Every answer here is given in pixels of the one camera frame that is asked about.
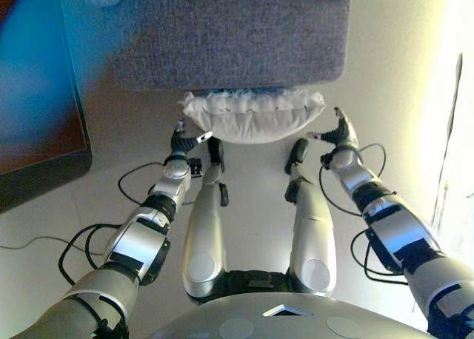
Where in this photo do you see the thin grey floor cable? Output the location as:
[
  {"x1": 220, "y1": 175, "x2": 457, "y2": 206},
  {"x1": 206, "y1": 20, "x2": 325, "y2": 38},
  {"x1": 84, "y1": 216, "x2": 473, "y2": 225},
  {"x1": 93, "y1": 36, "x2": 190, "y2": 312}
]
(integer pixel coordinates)
[{"x1": 0, "y1": 236, "x2": 88, "y2": 252}]

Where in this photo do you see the silver right robot leg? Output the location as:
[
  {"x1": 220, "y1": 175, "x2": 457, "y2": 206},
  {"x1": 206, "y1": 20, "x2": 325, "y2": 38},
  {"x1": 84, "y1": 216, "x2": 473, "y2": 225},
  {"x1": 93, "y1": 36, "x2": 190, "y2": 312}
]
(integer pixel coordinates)
[{"x1": 284, "y1": 138, "x2": 338, "y2": 294}]

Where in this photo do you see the white fringed cushion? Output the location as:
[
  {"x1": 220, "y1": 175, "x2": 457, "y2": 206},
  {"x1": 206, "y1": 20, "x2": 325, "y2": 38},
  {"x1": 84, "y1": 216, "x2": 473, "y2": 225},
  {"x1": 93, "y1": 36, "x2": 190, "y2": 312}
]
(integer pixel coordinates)
[{"x1": 179, "y1": 88, "x2": 326, "y2": 145}]

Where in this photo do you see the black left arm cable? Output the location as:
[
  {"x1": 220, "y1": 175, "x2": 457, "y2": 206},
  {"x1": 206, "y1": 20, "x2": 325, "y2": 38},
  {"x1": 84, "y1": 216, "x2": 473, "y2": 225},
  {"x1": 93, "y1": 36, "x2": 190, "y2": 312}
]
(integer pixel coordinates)
[{"x1": 58, "y1": 162, "x2": 168, "y2": 285}]

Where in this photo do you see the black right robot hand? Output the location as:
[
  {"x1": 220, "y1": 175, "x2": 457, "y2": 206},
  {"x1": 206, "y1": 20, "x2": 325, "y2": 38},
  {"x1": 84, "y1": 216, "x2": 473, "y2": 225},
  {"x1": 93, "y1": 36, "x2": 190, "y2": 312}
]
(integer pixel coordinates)
[{"x1": 307, "y1": 107, "x2": 358, "y2": 151}]

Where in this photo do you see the silver robot leg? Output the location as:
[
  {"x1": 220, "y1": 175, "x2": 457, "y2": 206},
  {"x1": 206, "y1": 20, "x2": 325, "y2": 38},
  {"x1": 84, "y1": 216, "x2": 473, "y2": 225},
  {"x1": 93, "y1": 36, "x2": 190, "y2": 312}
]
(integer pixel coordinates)
[
  {"x1": 284, "y1": 138, "x2": 338, "y2": 294},
  {"x1": 182, "y1": 137, "x2": 227, "y2": 298}
]

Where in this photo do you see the grey fabric armchair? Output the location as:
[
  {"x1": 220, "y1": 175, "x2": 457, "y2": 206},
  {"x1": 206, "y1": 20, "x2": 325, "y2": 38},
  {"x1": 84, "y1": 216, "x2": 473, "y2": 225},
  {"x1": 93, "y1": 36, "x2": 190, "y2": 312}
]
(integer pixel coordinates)
[{"x1": 112, "y1": 0, "x2": 352, "y2": 93}]

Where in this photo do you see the silver left robot leg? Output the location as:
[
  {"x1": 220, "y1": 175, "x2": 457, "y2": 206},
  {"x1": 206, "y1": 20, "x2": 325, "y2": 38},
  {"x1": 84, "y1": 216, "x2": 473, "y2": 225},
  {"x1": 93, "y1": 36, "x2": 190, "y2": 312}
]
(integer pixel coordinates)
[{"x1": 182, "y1": 137, "x2": 227, "y2": 298}]

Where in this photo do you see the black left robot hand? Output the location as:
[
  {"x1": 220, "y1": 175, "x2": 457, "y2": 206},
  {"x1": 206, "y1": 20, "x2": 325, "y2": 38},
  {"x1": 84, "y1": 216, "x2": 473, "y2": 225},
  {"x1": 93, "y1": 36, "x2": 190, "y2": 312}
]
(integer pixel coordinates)
[{"x1": 170, "y1": 120, "x2": 214, "y2": 158}]

